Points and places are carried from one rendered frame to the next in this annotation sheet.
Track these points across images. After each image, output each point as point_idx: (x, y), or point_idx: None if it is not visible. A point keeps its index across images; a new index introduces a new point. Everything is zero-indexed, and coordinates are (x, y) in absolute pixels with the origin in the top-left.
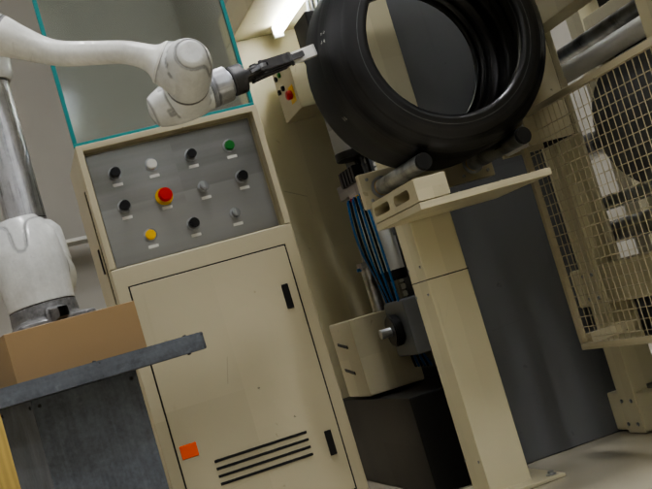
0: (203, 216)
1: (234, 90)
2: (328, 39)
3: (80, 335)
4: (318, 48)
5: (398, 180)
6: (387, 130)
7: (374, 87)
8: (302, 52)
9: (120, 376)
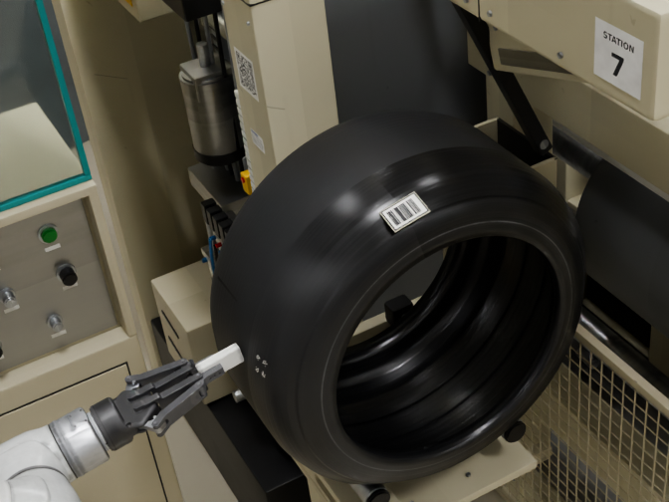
0: (6, 334)
1: (109, 459)
2: (272, 381)
3: None
4: (248, 362)
5: None
6: (337, 479)
7: (334, 450)
8: (221, 372)
9: None
